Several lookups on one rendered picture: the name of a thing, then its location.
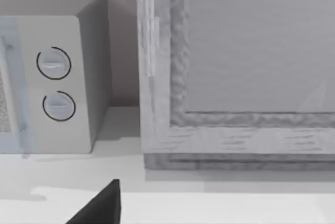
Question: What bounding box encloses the pale microwave oven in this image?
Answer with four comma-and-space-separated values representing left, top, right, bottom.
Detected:
0, 0, 113, 154

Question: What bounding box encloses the pale round microwave knob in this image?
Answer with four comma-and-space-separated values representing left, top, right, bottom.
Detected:
37, 46, 72, 80
42, 91, 76, 122

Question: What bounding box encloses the grey wooden cabinet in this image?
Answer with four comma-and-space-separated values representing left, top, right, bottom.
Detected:
136, 0, 335, 171

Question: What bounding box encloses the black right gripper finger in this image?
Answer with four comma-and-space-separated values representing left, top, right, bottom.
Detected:
64, 178, 122, 224

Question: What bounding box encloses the pale blue microwave door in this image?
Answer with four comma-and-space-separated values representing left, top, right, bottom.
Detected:
0, 16, 36, 158

